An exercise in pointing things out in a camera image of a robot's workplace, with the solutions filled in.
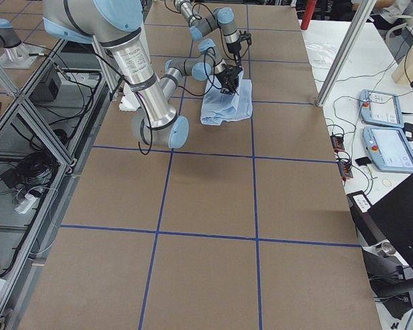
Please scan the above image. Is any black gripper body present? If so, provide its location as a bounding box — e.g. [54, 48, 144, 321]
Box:
[217, 67, 243, 91]
[226, 41, 242, 59]

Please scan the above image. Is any light blue button shirt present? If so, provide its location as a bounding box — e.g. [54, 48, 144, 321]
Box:
[200, 78, 253, 126]

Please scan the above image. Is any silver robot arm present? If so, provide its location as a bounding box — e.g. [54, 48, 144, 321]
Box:
[43, 1, 245, 149]
[173, 0, 245, 67]

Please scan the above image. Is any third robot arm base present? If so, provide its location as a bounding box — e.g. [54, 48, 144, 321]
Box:
[0, 19, 37, 69]

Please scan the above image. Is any clear plastic bag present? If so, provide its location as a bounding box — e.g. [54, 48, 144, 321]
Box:
[305, 42, 338, 69]

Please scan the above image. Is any red cylinder bottle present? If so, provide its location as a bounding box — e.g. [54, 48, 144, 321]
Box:
[300, 0, 317, 30]

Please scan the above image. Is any upper blue teach pendant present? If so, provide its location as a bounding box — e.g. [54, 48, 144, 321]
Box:
[359, 89, 404, 128]

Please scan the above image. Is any blue teach pendant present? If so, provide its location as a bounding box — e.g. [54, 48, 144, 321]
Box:
[359, 89, 404, 128]
[362, 126, 413, 173]

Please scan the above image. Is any small black card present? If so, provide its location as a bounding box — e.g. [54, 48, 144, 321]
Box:
[355, 157, 372, 166]

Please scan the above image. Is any seated person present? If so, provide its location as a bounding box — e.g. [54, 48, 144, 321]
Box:
[369, 0, 411, 30]

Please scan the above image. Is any lower blue teach pendant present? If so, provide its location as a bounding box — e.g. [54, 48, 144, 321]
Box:
[362, 126, 413, 173]

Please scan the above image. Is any black laptop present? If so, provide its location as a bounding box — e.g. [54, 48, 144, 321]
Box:
[368, 173, 413, 267]

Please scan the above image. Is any metal cup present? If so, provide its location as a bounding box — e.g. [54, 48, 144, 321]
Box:
[376, 241, 396, 259]

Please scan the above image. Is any white power strip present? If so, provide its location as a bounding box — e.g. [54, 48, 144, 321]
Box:
[14, 192, 37, 215]

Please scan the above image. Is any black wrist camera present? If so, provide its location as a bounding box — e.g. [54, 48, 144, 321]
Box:
[239, 30, 252, 47]

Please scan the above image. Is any aluminium frame post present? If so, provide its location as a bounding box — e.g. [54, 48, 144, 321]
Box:
[315, 0, 377, 107]

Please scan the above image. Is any black box under frame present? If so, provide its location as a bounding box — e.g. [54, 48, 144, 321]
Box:
[30, 67, 61, 102]

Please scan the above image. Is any aluminium side frame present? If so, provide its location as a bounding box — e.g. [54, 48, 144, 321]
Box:
[0, 41, 110, 329]

